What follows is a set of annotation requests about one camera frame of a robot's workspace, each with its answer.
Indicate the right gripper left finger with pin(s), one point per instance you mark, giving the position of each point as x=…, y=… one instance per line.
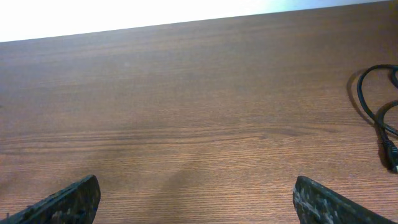
x=75, y=204

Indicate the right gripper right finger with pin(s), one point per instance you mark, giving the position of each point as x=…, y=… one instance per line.
x=317, y=204

